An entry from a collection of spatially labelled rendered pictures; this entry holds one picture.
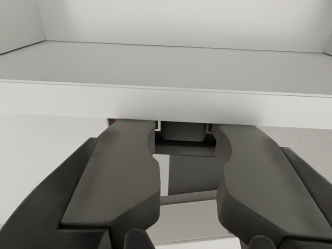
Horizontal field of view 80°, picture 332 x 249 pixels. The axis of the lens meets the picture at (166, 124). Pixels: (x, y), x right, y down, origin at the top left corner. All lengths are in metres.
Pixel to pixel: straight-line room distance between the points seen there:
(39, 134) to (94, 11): 0.24
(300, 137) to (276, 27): 1.28
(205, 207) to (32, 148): 0.32
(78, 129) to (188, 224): 0.25
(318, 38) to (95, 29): 0.18
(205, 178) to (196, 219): 0.16
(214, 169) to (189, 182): 0.08
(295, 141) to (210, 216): 1.13
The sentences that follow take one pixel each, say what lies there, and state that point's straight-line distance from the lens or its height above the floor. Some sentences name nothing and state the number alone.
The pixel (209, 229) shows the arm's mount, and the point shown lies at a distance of 0.38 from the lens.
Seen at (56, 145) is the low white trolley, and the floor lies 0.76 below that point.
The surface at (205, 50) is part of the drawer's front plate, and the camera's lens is 0.17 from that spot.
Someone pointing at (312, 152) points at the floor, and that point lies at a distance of 1.58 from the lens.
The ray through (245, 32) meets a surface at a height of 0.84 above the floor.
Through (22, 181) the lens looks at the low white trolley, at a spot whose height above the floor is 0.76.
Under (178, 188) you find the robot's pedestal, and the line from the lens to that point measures 0.52.
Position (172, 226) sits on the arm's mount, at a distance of 0.40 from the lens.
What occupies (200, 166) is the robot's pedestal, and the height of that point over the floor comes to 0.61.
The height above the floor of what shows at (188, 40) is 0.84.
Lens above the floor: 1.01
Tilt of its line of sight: 58 degrees down
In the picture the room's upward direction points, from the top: 176 degrees counter-clockwise
